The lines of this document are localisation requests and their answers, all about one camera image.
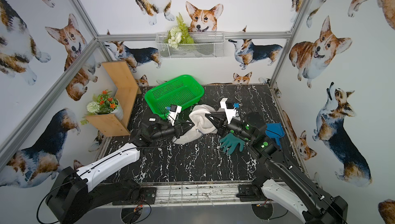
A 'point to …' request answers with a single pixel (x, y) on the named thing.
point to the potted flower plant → (104, 104)
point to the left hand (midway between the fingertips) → (193, 120)
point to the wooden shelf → (112, 124)
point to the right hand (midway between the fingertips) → (210, 109)
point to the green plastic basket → (181, 91)
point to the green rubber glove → (230, 142)
